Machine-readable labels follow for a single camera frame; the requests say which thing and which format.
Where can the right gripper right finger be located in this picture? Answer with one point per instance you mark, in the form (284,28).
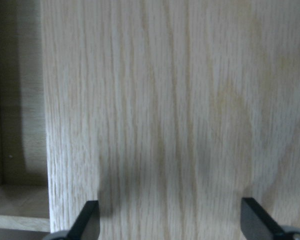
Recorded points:
(257,224)

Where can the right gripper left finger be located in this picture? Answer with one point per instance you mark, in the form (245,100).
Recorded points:
(87,223)

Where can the light wooden drawer cabinet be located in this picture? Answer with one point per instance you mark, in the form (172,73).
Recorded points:
(169,112)

